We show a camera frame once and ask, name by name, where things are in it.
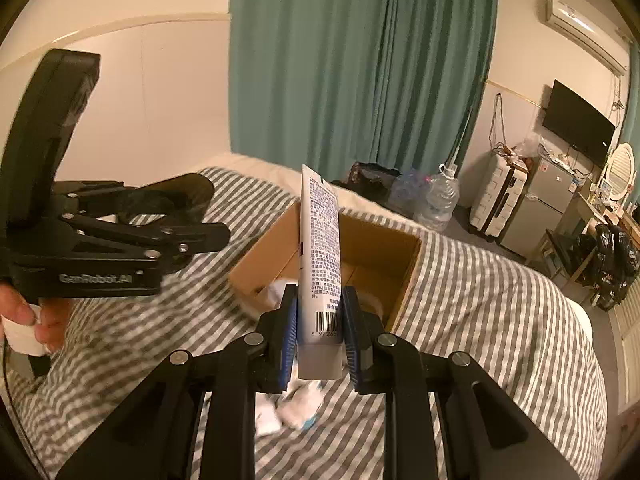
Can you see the dark bag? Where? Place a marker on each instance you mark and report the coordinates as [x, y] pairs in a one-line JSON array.
[[367, 177]]

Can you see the bag of plastic bottles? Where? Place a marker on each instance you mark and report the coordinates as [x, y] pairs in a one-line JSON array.
[[407, 192]]

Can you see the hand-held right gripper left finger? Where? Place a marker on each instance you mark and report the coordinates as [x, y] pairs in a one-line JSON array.
[[289, 331]]

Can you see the grey white striped blanket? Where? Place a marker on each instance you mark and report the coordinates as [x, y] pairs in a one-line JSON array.
[[475, 320]]

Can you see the person's left hand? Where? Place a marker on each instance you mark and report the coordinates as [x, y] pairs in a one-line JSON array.
[[20, 310]]

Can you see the brown cardboard box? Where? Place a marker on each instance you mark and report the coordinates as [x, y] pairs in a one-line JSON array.
[[380, 250]]

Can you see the white air conditioner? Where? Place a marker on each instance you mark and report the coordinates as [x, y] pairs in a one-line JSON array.
[[580, 25]]

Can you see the wooden desk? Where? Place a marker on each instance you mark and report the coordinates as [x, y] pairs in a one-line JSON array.
[[585, 210]]

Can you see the white oval mirror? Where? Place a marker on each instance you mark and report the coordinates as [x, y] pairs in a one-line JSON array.
[[621, 170]]

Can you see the grey mini fridge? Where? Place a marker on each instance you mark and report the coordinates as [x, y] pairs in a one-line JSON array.
[[542, 205]]

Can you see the white printed tube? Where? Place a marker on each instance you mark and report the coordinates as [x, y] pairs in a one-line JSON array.
[[320, 240]]

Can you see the green curtain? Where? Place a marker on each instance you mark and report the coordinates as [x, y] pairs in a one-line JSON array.
[[350, 60]]

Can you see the black printed bag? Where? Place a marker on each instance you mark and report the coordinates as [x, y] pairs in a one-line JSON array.
[[610, 265]]

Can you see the wooden chair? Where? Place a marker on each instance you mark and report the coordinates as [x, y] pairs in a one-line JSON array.
[[557, 255]]

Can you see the black flat television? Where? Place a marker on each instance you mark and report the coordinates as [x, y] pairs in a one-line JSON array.
[[575, 122]]

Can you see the white suitcase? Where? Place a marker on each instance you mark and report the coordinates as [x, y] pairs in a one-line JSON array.
[[497, 195]]

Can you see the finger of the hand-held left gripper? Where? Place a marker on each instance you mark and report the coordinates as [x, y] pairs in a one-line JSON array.
[[185, 191], [200, 241]]

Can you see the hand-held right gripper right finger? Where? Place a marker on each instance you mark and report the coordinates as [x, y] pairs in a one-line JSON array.
[[350, 335]]

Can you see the crumpled white packets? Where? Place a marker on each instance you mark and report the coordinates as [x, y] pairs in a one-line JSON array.
[[300, 407]]

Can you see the large clear water bottle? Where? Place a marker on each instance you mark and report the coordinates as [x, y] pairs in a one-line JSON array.
[[440, 200]]

